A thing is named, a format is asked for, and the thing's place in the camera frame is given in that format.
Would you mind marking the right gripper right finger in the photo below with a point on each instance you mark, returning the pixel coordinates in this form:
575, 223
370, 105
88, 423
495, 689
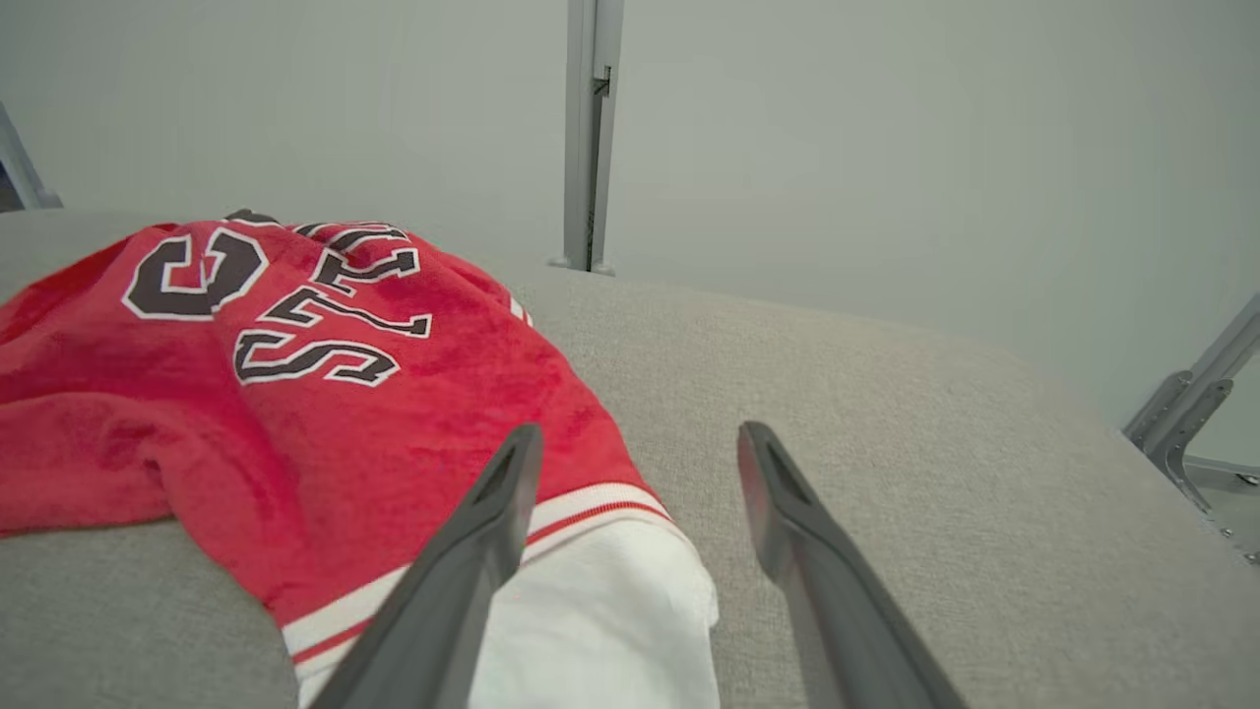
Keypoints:
837, 591

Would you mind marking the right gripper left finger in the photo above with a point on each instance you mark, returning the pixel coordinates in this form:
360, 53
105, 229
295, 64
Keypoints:
443, 601

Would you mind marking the red and white garment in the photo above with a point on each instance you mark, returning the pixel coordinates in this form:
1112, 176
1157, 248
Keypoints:
394, 394

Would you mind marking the grey partition foot bracket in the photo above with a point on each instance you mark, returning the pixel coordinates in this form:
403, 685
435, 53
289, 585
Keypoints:
1191, 404

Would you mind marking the grey partition post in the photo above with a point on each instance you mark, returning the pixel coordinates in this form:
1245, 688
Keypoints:
589, 128

